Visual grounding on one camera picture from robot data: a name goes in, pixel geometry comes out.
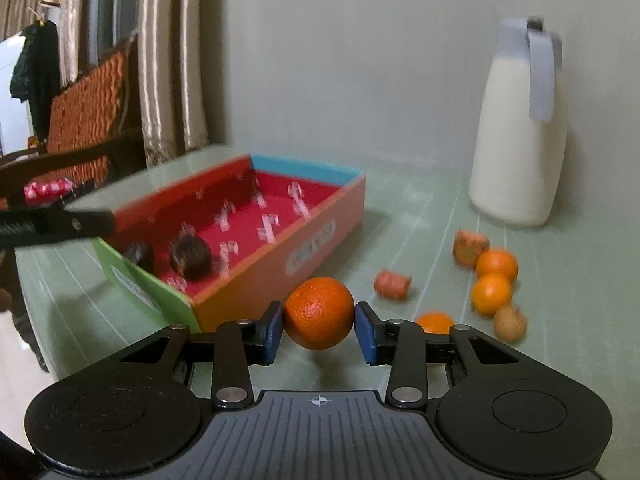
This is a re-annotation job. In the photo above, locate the beige striped curtain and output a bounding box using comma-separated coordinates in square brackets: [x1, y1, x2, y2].
[50, 0, 211, 167]

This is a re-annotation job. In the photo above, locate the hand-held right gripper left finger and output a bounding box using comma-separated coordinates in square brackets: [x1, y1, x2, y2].
[120, 301, 284, 411]

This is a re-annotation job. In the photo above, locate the red white checkered cloth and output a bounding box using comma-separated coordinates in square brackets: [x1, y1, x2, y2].
[23, 178, 74, 204]

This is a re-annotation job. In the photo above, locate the dark hanging garment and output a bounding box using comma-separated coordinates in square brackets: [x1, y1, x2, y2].
[9, 21, 62, 137]

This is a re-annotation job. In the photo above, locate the colourful cardboard box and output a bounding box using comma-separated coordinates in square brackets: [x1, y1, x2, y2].
[94, 154, 367, 334]

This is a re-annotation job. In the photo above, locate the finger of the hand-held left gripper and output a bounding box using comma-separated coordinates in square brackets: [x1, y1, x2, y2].
[0, 204, 116, 249]

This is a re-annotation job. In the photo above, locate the small orange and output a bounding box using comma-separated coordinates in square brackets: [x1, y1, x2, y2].
[415, 312, 456, 335]
[475, 248, 519, 283]
[471, 273, 514, 317]

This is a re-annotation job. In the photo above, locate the wooden chair with orange cushion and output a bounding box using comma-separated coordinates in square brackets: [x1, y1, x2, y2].
[0, 40, 147, 213]

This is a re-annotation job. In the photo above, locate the white jug with grey lid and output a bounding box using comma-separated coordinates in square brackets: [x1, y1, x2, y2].
[468, 17, 569, 227]

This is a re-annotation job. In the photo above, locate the large orange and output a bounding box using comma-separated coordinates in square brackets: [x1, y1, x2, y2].
[283, 277, 356, 351]

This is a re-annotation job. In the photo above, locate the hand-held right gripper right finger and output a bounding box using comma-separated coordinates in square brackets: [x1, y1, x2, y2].
[354, 301, 518, 409]

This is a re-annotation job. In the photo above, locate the dark round fruit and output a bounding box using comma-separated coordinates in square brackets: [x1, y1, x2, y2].
[123, 241, 155, 271]
[169, 238, 212, 279]

